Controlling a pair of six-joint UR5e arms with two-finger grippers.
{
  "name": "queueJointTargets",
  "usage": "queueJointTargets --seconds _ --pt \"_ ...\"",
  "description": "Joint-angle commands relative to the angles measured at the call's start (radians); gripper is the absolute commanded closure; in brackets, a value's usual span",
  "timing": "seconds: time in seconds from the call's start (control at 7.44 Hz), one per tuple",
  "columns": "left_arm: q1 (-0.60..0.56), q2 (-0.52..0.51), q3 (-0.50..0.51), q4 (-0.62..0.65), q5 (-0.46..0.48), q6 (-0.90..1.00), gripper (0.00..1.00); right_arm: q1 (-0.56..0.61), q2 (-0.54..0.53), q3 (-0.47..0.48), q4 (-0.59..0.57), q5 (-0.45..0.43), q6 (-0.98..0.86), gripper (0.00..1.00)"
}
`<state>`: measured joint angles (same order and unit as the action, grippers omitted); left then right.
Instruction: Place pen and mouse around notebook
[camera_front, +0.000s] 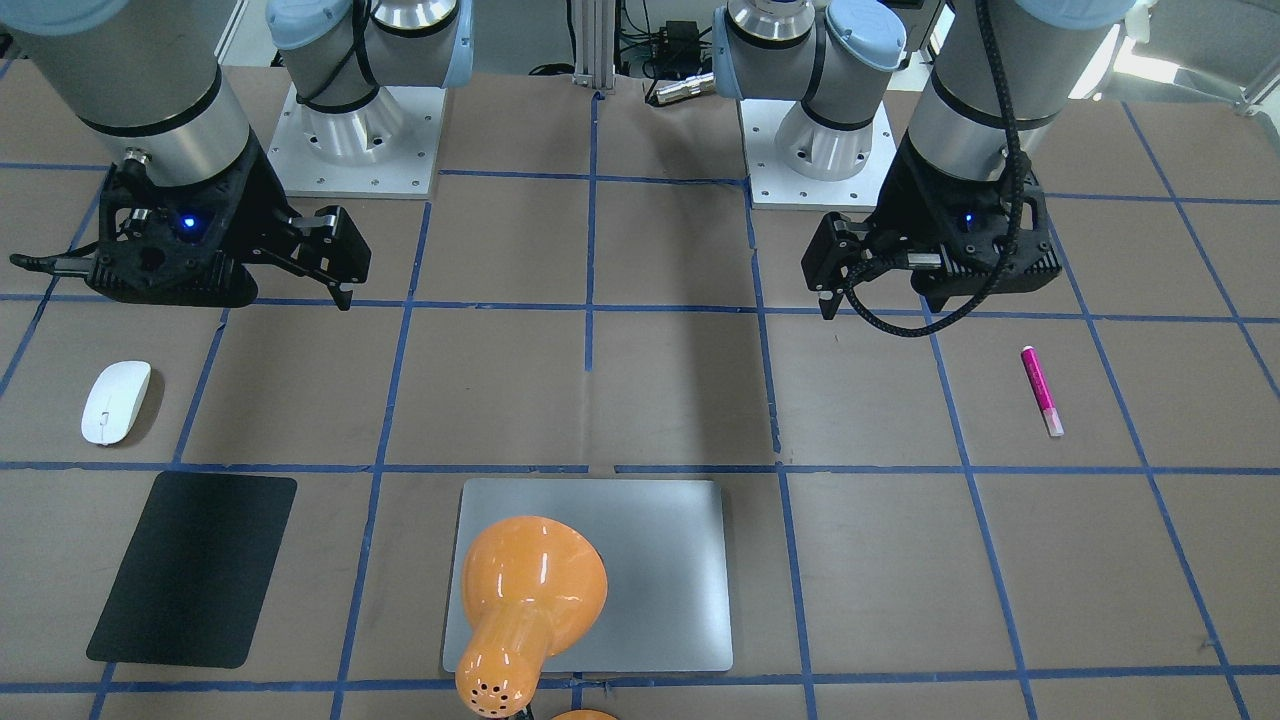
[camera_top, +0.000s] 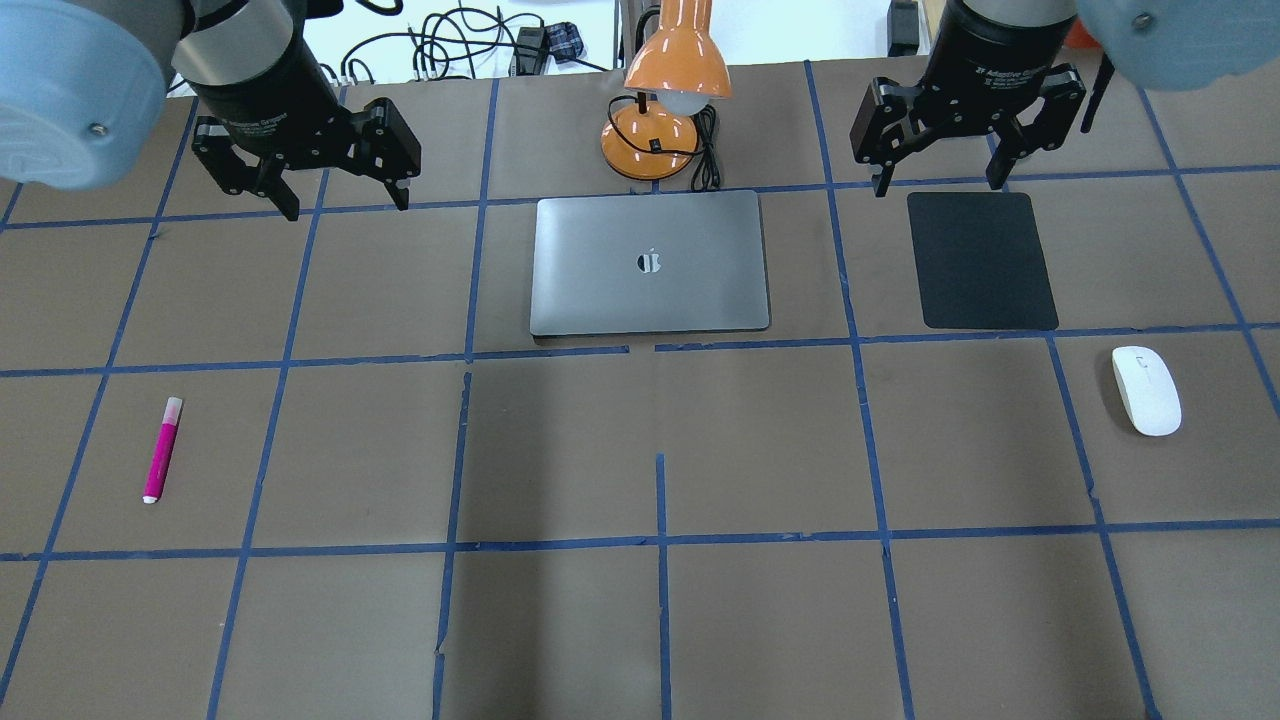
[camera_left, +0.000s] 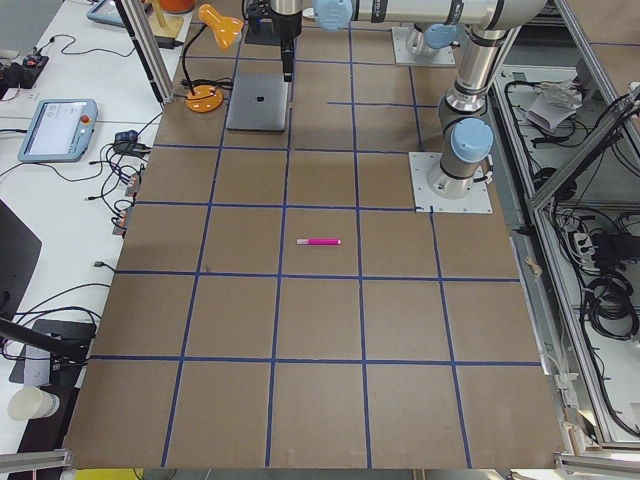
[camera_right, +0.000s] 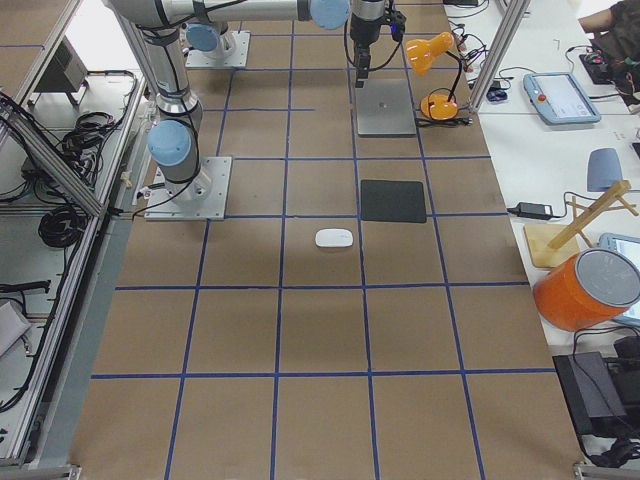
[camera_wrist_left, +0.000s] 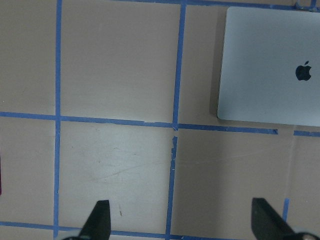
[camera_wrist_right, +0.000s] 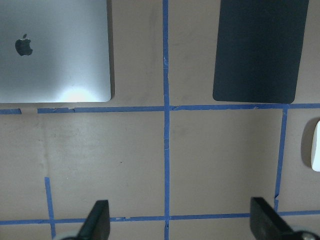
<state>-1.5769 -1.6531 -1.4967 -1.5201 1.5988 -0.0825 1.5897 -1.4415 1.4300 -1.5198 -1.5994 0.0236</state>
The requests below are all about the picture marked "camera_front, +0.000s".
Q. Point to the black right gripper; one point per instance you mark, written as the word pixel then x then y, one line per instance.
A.
pixel 262 205

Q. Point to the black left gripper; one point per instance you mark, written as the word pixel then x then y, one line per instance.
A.
pixel 908 205

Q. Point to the white computer mouse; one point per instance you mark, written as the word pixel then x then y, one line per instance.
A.
pixel 114 402

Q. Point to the pink pen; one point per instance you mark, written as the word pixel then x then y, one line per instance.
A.
pixel 1042 392

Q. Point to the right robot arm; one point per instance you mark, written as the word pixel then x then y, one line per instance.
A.
pixel 138 73

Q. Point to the silver laptop notebook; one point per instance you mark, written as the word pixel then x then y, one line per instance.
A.
pixel 662 544

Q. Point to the black mousepad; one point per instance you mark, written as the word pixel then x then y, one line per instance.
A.
pixel 194 577

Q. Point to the orange desk lamp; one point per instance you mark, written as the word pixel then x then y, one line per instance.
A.
pixel 531 588

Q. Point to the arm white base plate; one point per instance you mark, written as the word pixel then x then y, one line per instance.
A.
pixel 774 180
pixel 386 150

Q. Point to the black power adapter with cables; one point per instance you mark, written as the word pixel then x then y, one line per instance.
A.
pixel 662 39

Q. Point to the aluminium frame post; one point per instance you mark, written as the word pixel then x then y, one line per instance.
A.
pixel 594 42

